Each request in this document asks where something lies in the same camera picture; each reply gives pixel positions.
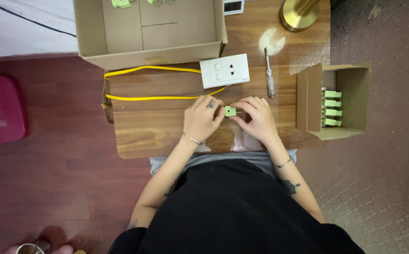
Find small white display device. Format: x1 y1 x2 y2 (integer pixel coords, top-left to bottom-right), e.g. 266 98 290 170
222 0 245 16

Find clear handle screwdriver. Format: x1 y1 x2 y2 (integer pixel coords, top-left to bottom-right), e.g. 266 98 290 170
264 47 276 99

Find brass lamp base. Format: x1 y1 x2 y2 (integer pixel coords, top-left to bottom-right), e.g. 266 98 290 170
279 0 321 32

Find cardboard flap piece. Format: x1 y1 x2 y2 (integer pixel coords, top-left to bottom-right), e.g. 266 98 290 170
101 77 115 126

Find black cable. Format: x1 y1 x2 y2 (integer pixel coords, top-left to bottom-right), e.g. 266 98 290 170
0 4 77 38

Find white mat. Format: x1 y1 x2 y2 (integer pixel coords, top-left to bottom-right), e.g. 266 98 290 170
0 0 79 59

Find grey textured rug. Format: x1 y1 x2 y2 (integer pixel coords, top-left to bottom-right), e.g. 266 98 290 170
289 0 409 254

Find white switch socket plate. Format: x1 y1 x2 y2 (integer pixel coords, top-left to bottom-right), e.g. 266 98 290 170
199 53 251 90

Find person's left hand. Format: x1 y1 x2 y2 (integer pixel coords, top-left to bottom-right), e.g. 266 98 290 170
183 95 226 144

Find small open cardboard box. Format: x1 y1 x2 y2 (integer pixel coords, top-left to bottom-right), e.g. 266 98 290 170
296 62 372 141

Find large open cardboard box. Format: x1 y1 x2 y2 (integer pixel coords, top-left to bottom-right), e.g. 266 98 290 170
73 0 228 71

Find yellow cable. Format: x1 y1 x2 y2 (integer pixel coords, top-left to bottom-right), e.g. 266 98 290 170
104 66 226 102

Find person's right hand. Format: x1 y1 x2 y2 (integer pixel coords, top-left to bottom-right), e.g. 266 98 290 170
229 97 282 147

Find metal cup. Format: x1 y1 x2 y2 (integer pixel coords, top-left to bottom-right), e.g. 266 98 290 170
16 242 46 254

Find person's grey shorts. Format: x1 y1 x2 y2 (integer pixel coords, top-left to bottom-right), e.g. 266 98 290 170
149 149 297 177

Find person's black shirt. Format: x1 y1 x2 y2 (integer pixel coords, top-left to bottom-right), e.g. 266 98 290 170
107 158 367 254

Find red plastic stool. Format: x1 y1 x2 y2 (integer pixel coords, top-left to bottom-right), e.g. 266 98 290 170
0 74 30 145

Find thin silver chain bracelet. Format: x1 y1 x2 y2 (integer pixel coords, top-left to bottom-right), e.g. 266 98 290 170
274 157 293 169

